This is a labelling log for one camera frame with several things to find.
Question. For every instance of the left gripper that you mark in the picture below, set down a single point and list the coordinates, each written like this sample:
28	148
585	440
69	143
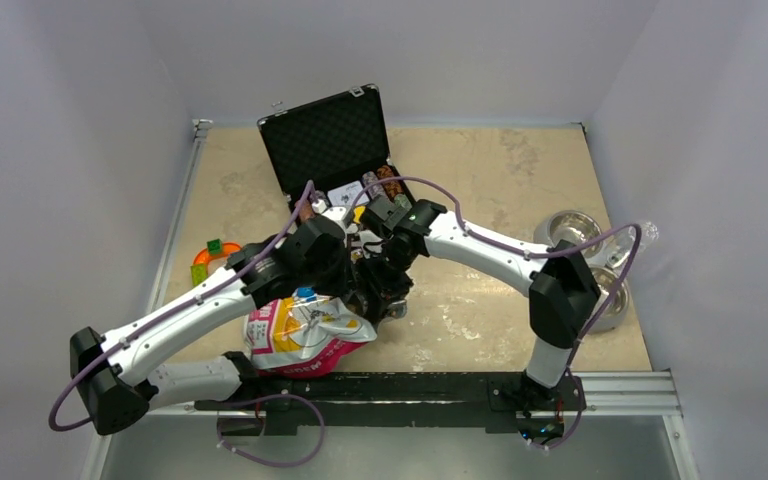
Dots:
346	283

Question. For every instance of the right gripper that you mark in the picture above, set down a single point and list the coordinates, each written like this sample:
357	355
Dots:
382	295

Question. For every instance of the pet food bag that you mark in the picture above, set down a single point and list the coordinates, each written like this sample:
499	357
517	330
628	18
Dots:
304	336

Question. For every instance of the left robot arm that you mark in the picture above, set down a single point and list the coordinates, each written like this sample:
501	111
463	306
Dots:
293	290

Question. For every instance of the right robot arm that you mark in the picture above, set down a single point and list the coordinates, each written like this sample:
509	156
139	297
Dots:
561	290

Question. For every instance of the grey double pet bowl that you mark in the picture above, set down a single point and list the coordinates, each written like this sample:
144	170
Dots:
577	227

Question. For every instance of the white playing card box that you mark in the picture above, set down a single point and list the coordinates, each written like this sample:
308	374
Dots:
347	194

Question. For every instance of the orange green toy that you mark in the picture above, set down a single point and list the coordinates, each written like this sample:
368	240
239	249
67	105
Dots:
214	253

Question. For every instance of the black poker chip case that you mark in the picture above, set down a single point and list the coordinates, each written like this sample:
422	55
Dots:
334	141

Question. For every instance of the clear water bottle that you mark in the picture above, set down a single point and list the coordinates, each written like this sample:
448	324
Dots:
618	247

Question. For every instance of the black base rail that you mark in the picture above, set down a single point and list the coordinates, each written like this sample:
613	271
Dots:
496	402

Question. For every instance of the aluminium frame rail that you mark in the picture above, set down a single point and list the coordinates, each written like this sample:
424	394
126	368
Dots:
99	445

